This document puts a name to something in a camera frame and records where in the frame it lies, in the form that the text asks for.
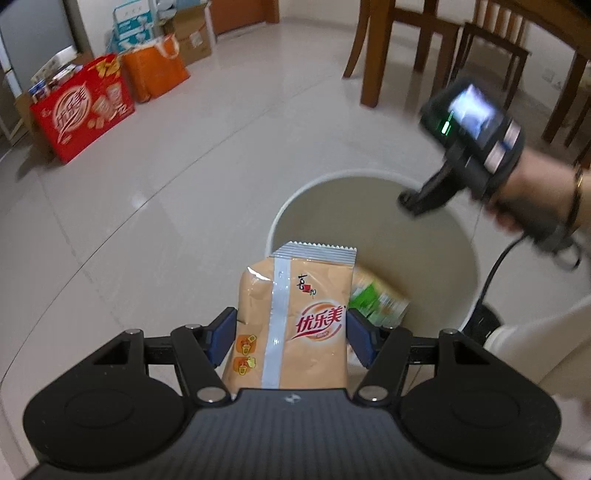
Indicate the person's white trousers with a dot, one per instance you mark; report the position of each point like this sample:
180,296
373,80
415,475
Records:
554,350

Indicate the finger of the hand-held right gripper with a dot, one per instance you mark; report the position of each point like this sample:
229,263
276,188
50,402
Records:
427,194

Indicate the orange milk tea packet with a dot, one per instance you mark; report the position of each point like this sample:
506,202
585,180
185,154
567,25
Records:
249,295

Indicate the open box of books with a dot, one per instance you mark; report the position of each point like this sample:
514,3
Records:
51,76

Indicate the red printed carton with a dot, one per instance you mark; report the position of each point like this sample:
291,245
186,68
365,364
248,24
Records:
78,110

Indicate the brown cardboard box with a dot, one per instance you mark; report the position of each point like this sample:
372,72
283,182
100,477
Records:
191,32

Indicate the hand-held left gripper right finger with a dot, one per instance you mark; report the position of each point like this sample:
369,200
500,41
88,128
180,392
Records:
362,339

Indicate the white trash bin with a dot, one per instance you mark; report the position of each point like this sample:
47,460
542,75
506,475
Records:
323,207

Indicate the black round object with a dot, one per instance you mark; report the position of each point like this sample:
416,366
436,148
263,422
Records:
482,323

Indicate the green packet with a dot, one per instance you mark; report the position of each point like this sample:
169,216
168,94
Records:
369,297

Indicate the wooden chair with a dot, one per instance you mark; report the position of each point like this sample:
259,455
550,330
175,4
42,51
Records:
401,27
494,41

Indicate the person's right hand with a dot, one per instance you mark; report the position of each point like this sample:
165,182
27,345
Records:
540,189

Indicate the stack of white blue cartons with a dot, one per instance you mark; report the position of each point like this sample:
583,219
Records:
134,25

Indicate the wooden table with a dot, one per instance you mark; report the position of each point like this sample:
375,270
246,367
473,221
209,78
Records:
568,92

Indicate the person's right forearm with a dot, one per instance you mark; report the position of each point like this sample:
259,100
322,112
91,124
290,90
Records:
584,194

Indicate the orange shopping bag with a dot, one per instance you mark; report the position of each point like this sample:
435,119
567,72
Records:
154,69

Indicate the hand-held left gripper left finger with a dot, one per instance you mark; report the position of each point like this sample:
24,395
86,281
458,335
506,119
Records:
221,337

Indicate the grey cabinet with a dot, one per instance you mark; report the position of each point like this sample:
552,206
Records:
37,27

